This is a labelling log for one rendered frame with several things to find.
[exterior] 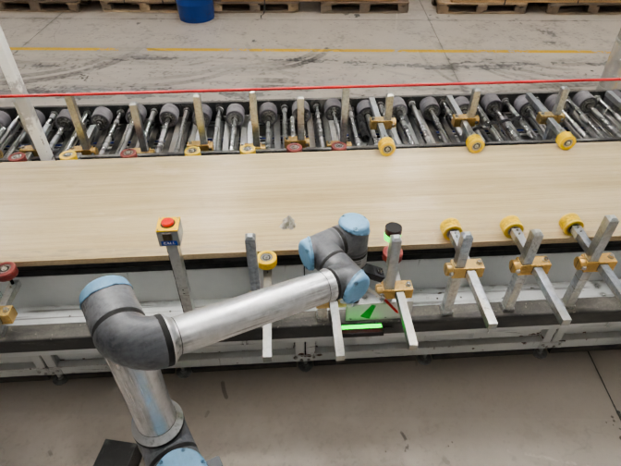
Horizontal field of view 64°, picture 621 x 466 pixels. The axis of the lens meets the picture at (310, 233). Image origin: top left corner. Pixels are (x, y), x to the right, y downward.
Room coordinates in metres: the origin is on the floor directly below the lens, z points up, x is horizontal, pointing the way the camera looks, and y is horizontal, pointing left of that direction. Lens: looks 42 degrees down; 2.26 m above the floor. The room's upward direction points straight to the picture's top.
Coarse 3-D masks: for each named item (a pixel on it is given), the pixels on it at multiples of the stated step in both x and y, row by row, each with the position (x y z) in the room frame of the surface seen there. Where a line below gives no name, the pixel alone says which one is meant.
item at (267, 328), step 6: (264, 270) 1.37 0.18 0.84; (270, 270) 1.37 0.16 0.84; (264, 276) 1.34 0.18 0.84; (270, 276) 1.34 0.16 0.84; (264, 282) 1.31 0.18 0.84; (270, 282) 1.31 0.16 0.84; (270, 324) 1.11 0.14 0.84; (264, 330) 1.08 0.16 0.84; (270, 330) 1.08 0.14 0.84; (264, 336) 1.05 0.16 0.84; (270, 336) 1.05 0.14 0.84; (264, 342) 1.03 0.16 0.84; (270, 342) 1.03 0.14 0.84; (264, 348) 1.00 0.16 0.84; (270, 348) 1.00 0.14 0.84; (264, 354) 0.98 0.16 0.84; (270, 354) 0.98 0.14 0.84; (264, 360) 0.97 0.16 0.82; (270, 360) 0.97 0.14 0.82
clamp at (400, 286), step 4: (396, 280) 1.29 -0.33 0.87; (400, 280) 1.29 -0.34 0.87; (404, 280) 1.29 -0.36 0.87; (408, 280) 1.29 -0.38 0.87; (376, 284) 1.28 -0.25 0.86; (380, 284) 1.27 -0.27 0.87; (396, 284) 1.27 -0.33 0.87; (400, 284) 1.27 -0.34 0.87; (404, 284) 1.27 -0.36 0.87; (376, 288) 1.26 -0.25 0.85; (380, 288) 1.25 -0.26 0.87; (396, 288) 1.25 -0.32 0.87; (400, 288) 1.25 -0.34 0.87; (404, 288) 1.25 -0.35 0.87; (408, 288) 1.25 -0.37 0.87; (412, 288) 1.25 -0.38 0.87; (380, 292) 1.24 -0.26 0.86; (384, 292) 1.24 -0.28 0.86; (388, 292) 1.24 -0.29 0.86; (392, 292) 1.24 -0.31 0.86; (404, 292) 1.24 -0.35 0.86; (408, 292) 1.24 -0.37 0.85; (412, 292) 1.25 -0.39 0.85; (376, 296) 1.25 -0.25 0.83; (388, 296) 1.24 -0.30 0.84; (392, 296) 1.24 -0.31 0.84; (408, 296) 1.24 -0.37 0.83
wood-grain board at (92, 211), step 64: (0, 192) 1.81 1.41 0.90; (64, 192) 1.81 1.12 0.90; (128, 192) 1.81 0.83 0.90; (192, 192) 1.81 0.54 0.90; (256, 192) 1.81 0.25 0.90; (320, 192) 1.81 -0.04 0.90; (384, 192) 1.81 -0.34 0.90; (448, 192) 1.81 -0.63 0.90; (512, 192) 1.81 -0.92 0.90; (576, 192) 1.81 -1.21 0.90; (0, 256) 1.39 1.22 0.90; (64, 256) 1.39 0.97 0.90; (128, 256) 1.39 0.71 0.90; (192, 256) 1.40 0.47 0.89
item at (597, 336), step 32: (288, 256) 1.44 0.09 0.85; (416, 256) 1.47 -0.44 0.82; (448, 256) 1.48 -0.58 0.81; (480, 256) 1.49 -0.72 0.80; (512, 256) 1.50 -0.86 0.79; (576, 256) 1.52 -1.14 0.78; (0, 288) 1.37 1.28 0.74; (32, 288) 1.37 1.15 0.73; (64, 288) 1.38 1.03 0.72; (160, 288) 1.41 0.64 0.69; (192, 288) 1.42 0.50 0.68; (224, 288) 1.42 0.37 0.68; (96, 352) 1.42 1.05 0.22; (192, 352) 1.45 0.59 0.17; (224, 352) 1.45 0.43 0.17; (256, 352) 1.45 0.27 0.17; (288, 352) 1.45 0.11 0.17; (320, 352) 1.45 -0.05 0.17; (352, 352) 1.46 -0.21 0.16; (384, 352) 1.47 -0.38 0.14; (416, 352) 1.48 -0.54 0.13; (448, 352) 1.49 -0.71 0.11; (480, 352) 1.53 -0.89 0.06; (512, 352) 1.54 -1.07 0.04
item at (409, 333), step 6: (396, 276) 1.32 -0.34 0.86; (396, 294) 1.23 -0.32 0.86; (402, 294) 1.23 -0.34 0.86; (396, 300) 1.22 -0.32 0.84; (402, 300) 1.20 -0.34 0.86; (402, 306) 1.17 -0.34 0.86; (402, 312) 1.15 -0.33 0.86; (408, 312) 1.15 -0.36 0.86; (402, 318) 1.12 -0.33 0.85; (408, 318) 1.12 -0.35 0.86; (402, 324) 1.11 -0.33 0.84; (408, 324) 1.09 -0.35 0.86; (408, 330) 1.06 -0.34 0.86; (414, 330) 1.06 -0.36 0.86; (408, 336) 1.04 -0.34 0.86; (414, 336) 1.04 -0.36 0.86; (408, 342) 1.01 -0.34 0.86; (414, 342) 1.01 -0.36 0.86; (408, 348) 1.00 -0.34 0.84; (414, 348) 1.00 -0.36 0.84
